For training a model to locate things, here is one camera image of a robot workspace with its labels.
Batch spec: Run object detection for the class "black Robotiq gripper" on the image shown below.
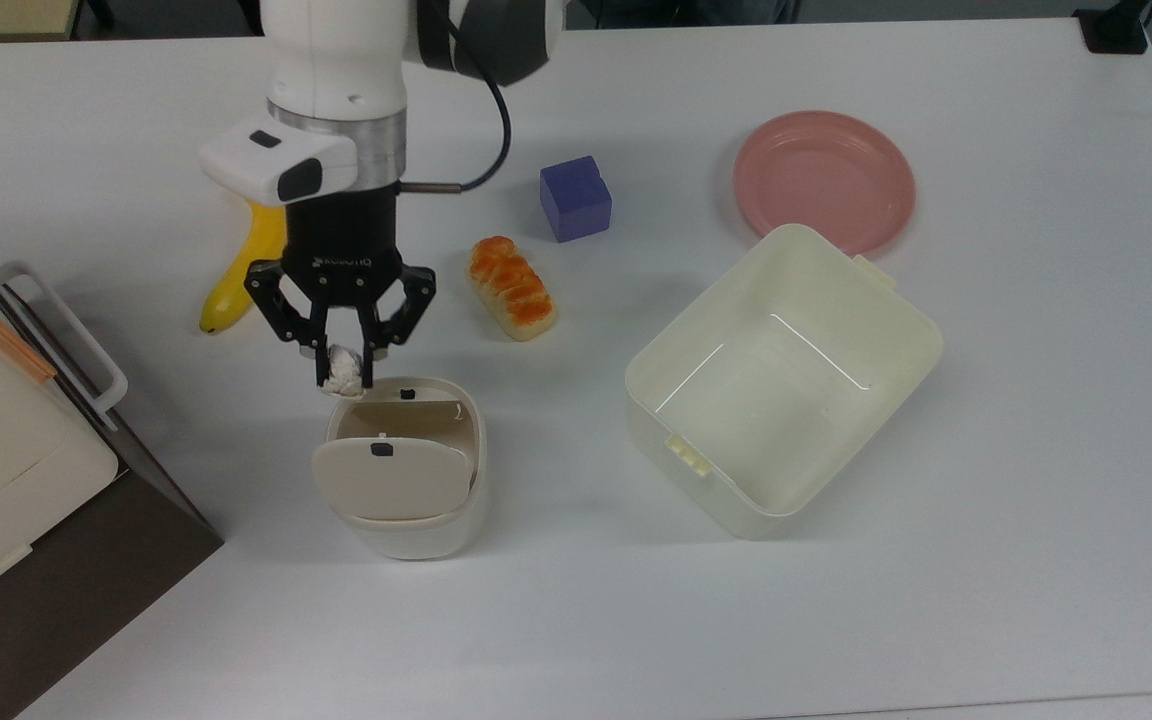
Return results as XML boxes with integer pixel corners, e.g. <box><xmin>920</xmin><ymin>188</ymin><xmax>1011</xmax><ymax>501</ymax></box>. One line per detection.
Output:
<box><xmin>243</xmin><ymin>184</ymin><xmax>438</xmax><ymax>393</ymax></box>

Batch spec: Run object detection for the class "light wooden board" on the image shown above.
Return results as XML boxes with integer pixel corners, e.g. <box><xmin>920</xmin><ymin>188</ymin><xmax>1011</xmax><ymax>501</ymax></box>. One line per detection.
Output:
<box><xmin>0</xmin><ymin>0</ymin><xmax>84</xmax><ymax>43</ymax></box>

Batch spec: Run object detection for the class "purple cube block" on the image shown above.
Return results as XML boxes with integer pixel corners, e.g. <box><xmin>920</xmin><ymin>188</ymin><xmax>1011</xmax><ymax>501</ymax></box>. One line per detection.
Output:
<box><xmin>539</xmin><ymin>155</ymin><xmax>613</xmax><ymax>243</ymax></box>

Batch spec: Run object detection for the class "cream round trash can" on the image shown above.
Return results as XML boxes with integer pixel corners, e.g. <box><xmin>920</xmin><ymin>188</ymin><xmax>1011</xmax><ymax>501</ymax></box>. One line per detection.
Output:
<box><xmin>322</xmin><ymin>377</ymin><xmax>489</xmax><ymax>561</ymax></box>

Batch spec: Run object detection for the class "toy bread with orange glaze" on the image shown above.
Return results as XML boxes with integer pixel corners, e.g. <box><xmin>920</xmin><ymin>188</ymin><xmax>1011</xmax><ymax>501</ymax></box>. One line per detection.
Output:
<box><xmin>466</xmin><ymin>236</ymin><xmax>558</xmax><ymax>342</ymax></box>

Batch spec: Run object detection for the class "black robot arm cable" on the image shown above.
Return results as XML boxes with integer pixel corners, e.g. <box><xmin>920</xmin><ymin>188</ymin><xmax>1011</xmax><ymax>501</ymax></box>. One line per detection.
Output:
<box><xmin>401</xmin><ymin>0</ymin><xmax>515</xmax><ymax>194</ymax></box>

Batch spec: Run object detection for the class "yellow toy banana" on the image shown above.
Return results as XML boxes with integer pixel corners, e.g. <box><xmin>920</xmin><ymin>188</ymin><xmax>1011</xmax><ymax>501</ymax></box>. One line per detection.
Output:
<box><xmin>199</xmin><ymin>200</ymin><xmax>289</xmax><ymax>336</ymax></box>

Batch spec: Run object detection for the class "white appliance with handle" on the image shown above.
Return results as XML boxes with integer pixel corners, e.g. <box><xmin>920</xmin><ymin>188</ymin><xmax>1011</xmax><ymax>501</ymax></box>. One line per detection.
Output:
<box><xmin>0</xmin><ymin>220</ymin><xmax>225</xmax><ymax>720</ymax></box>

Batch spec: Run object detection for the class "orange strip on storage box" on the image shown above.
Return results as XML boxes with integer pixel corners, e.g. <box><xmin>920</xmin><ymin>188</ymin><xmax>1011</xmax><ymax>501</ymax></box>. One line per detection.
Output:
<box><xmin>0</xmin><ymin>293</ymin><xmax>57</xmax><ymax>383</ymax></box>

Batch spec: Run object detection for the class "black stand base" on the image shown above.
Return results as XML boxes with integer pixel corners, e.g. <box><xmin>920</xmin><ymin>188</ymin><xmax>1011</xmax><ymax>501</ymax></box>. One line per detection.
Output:
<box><xmin>1074</xmin><ymin>0</ymin><xmax>1152</xmax><ymax>56</ymax></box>

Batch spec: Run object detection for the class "cream rectangular plastic bin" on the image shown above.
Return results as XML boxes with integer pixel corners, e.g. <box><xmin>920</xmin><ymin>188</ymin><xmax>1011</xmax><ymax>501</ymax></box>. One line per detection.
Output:
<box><xmin>624</xmin><ymin>223</ymin><xmax>945</xmax><ymax>541</ymax></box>

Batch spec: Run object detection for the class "white drawer handle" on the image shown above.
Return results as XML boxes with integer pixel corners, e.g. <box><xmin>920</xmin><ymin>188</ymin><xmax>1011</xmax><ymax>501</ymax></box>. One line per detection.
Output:
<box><xmin>0</xmin><ymin>262</ymin><xmax>129</xmax><ymax>431</ymax></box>

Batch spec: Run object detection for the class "pink plastic plate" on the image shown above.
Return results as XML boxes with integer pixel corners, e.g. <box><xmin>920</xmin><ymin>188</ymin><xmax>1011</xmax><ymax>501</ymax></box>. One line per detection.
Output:
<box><xmin>733</xmin><ymin>110</ymin><xmax>917</xmax><ymax>257</ymax></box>

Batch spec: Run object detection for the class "cream trash can flip lid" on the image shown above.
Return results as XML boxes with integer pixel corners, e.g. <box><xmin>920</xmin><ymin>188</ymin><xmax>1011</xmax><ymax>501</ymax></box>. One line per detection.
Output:
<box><xmin>311</xmin><ymin>436</ymin><xmax>477</xmax><ymax>521</ymax></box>

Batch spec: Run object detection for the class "white paper ball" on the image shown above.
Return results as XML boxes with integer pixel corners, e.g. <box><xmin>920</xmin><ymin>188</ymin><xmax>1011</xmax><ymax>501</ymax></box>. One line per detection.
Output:
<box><xmin>322</xmin><ymin>345</ymin><xmax>369</xmax><ymax>399</ymax></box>

